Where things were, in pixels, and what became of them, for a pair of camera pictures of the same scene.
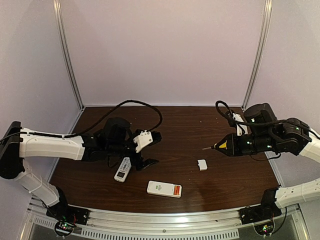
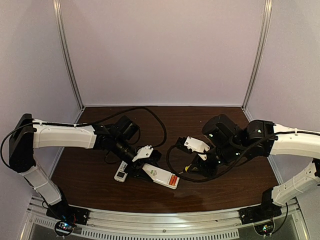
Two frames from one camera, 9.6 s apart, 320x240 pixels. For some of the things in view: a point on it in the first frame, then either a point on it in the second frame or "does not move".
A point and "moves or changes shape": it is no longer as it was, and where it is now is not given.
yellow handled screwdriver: [223, 145] moves or changes shape
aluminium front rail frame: [206, 224] does not move
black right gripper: [233, 144] to [203, 161]
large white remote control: [163, 188] to [160, 176]
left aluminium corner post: [58, 16] does not move
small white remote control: [123, 170] does not move
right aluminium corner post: [265, 30] does not move
